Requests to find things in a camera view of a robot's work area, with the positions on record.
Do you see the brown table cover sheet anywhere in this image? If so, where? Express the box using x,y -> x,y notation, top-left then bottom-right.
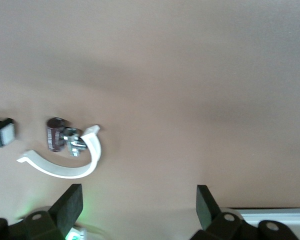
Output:
0,0 -> 300,240

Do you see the white curved plastic clamp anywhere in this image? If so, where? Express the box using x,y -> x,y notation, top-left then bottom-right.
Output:
16,124 -> 101,180

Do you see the brown knob with metal bolt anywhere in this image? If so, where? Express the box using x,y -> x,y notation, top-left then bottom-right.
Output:
46,116 -> 88,158

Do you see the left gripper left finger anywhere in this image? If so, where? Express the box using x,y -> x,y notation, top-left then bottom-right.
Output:
0,184 -> 84,240

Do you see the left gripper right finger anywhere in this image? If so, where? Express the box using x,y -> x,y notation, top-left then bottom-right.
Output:
191,184 -> 300,240

